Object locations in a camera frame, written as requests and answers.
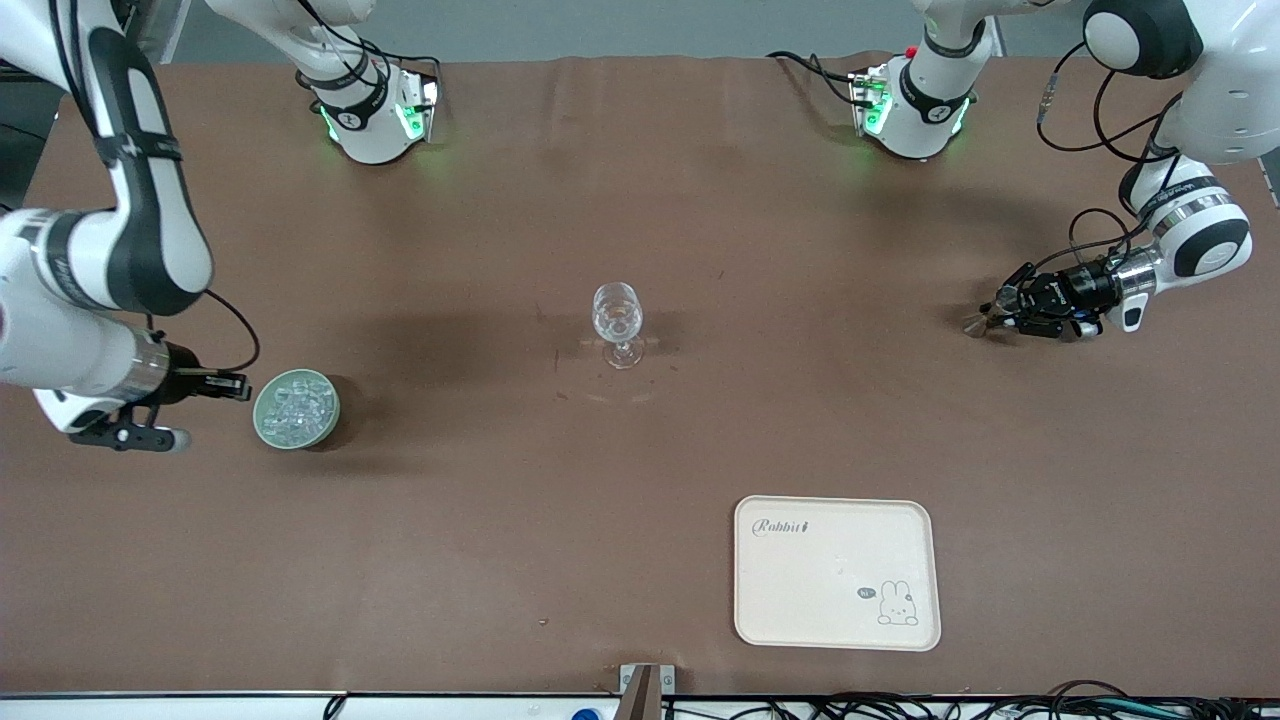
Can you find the clear ice cube pile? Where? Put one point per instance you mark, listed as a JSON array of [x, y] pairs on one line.
[[297, 408]]

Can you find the brown table cover sheet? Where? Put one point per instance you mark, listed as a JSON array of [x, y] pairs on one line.
[[500, 550]]

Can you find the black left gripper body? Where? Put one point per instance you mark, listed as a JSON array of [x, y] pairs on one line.
[[1082, 288]]

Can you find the green round bowl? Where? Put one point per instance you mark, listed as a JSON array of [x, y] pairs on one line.
[[262, 425]]

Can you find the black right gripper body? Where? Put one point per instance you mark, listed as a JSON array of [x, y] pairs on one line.
[[183, 380]]

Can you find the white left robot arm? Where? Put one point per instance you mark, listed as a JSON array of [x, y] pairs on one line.
[[1220, 100]]

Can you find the white table edge rail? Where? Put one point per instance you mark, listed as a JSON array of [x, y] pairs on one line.
[[150, 708]]

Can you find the cream rabbit print tray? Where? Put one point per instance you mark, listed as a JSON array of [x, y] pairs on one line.
[[830, 570]]

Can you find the metal camera post bracket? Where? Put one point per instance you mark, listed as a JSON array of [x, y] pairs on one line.
[[645, 690]]

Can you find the clear wine glass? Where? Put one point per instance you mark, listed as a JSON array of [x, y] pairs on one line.
[[617, 310]]

